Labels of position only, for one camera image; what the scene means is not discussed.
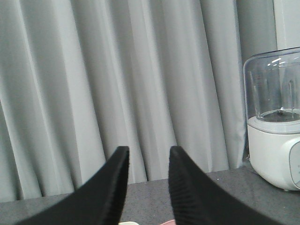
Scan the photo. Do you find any grey pleated curtain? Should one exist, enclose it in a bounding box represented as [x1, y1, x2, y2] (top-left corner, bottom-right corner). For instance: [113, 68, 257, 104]
[0, 0, 277, 202]

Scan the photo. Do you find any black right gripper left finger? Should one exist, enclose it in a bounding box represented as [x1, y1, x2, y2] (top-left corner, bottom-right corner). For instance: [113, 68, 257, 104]
[19, 146, 129, 225]

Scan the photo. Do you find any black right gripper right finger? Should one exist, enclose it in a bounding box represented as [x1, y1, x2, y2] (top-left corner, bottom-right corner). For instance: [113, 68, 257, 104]
[169, 146, 285, 225]

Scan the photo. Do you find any pink round plate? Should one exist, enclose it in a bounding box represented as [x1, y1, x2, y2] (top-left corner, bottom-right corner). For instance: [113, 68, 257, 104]
[160, 219, 176, 225]

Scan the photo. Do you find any white blender appliance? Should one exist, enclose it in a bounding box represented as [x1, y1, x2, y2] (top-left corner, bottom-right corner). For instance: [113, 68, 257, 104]
[243, 47, 300, 191]

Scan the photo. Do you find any cream bear print tray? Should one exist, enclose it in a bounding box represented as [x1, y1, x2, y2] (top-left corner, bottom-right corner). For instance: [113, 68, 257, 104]
[118, 221, 139, 225]

